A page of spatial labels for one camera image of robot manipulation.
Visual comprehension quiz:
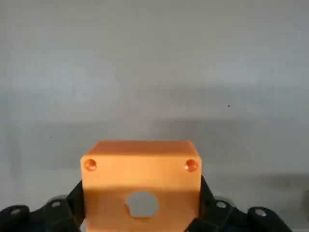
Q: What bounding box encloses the orange button box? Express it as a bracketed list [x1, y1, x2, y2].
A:
[80, 140, 202, 232]

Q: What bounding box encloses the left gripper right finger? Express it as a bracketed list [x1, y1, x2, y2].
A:
[185, 175, 294, 232]

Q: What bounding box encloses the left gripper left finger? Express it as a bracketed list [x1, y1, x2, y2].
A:
[0, 180, 86, 232]

